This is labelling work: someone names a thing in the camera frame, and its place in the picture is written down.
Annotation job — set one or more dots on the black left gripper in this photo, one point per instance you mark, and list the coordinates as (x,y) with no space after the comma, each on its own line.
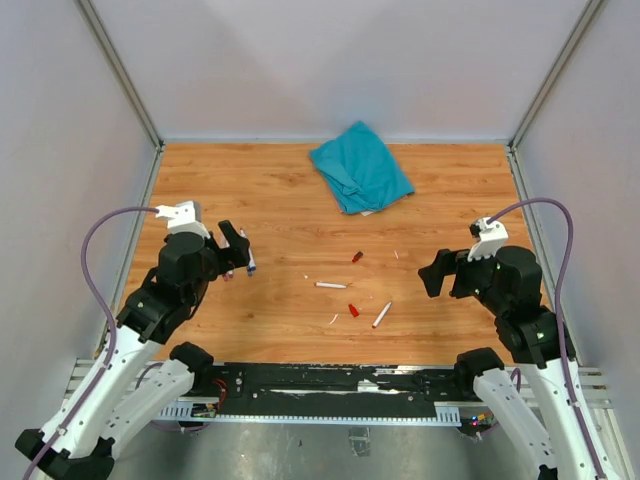
(237,244)

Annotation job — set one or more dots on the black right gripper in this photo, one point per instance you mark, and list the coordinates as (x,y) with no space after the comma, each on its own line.
(446,262)

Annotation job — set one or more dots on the blue white marker pen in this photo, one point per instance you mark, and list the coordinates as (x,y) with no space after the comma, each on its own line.
(251,267)

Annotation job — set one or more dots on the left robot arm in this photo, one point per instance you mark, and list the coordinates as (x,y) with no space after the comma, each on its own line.
(85,437)

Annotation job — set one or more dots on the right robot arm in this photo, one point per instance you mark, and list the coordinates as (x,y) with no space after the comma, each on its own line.
(557,440)

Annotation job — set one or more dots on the white red pen diagonal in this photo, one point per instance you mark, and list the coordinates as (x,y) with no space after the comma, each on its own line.
(382,315)

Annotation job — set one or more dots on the white red pen horizontal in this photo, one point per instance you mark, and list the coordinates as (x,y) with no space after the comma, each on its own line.
(330,285)

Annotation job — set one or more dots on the teal folded cloth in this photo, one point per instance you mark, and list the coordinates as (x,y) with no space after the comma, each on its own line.
(360,170)

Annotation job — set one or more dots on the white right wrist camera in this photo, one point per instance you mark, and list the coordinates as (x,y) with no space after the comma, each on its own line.
(489,236)

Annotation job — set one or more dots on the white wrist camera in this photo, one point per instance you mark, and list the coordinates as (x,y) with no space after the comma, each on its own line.
(489,236)
(183,217)

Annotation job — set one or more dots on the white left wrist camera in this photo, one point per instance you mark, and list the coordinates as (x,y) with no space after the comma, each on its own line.
(183,217)

